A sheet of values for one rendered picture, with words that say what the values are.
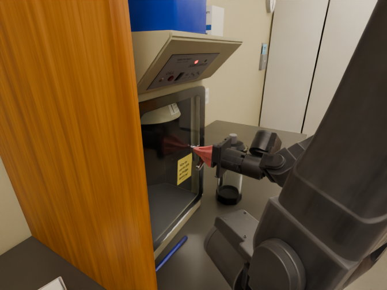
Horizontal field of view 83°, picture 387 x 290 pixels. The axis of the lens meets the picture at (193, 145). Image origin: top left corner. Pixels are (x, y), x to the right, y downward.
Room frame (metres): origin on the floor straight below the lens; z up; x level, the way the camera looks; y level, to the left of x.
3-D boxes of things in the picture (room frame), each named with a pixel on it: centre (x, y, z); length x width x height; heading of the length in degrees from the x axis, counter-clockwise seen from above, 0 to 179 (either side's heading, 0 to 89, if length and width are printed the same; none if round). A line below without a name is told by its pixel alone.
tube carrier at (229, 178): (0.72, -0.14, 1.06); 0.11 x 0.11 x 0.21
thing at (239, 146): (0.72, -0.14, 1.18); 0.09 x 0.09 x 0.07
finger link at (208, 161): (0.56, -0.04, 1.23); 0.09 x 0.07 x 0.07; 58
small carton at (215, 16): (0.57, -0.03, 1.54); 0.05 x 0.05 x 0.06; 53
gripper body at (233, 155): (0.52, -0.10, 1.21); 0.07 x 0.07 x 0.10; 58
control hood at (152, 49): (0.50, 0.00, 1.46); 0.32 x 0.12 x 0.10; 150
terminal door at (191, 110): (0.53, 0.04, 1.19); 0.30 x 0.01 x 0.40; 150
